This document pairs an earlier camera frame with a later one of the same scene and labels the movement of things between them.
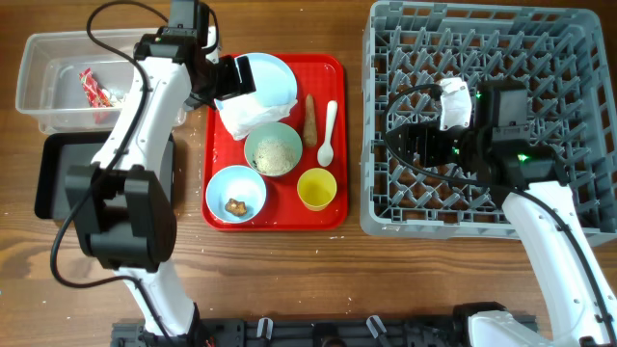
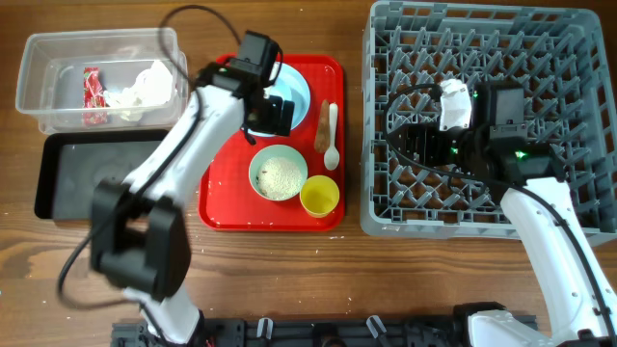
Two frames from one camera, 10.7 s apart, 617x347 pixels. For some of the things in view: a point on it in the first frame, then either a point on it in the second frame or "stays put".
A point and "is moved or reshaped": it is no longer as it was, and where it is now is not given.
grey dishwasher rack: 563,53 stays put
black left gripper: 231,84 → 272,123
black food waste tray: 55,151 stays put
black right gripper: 428,132 stays put
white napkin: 241,111 is moved or reshaped
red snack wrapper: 95,95 is moved or reshaped
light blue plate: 274,84 → 293,87
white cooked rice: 274,156 → 280,178
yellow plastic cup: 316,187 is moved or reshaped
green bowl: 273,147 → 284,151
